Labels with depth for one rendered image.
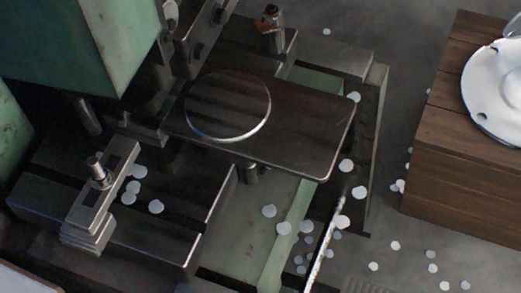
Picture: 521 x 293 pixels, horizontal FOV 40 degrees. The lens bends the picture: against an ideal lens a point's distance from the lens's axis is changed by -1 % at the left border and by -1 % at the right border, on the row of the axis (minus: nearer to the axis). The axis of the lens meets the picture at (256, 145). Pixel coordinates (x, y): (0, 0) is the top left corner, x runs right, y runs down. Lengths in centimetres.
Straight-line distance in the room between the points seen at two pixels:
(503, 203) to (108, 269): 89
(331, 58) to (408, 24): 93
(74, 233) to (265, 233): 28
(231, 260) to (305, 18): 122
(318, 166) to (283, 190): 15
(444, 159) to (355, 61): 39
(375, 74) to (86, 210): 55
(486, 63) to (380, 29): 57
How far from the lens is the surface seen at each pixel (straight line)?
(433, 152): 152
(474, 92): 158
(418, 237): 179
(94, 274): 112
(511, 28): 168
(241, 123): 100
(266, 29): 109
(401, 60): 206
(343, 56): 124
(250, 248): 106
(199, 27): 89
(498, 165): 151
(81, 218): 101
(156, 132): 102
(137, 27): 70
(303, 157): 97
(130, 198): 106
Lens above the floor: 162
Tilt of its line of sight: 59 degrees down
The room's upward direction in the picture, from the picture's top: 8 degrees counter-clockwise
